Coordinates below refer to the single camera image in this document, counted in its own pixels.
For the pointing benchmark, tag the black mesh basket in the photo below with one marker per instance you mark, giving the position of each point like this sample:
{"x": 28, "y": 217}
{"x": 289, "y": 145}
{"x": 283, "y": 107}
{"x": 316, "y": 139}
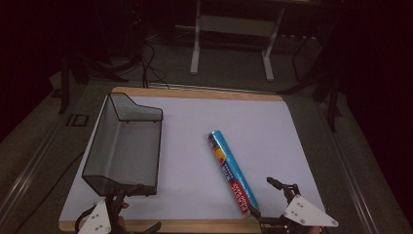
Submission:
{"x": 125, "y": 146}

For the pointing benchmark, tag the person's right hand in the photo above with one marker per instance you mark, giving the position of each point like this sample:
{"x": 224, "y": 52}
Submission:
{"x": 316, "y": 230}

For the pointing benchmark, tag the aluminium rail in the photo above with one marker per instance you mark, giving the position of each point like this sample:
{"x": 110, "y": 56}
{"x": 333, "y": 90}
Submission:
{"x": 354, "y": 172}
{"x": 29, "y": 169}

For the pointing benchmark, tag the person's left hand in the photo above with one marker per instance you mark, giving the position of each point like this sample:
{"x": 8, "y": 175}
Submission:
{"x": 123, "y": 217}

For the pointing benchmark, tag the black stand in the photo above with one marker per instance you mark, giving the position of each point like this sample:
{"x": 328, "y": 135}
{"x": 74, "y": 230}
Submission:
{"x": 81, "y": 74}
{"x": 324, "y": 81}

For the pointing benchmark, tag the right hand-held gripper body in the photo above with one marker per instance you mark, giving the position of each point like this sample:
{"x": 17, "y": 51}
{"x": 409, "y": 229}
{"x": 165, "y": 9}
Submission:
{"x": 307, "y": 213}

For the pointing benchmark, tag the white metal stand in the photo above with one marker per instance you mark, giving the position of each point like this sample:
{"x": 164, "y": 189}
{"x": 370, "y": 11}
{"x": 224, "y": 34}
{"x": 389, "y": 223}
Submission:
{"x": 238, "y": 26}

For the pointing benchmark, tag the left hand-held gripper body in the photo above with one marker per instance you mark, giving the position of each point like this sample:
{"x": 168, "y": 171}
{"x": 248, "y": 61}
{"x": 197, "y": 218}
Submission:
{"x": 97, "y": 219}

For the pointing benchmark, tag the white table mat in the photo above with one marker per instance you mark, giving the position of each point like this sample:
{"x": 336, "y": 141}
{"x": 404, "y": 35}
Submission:
{"x": 195, "y": 130}

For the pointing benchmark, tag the long blue wrap box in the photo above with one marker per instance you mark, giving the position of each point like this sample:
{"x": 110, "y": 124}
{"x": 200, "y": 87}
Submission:
{"x": 231, "y": 169}

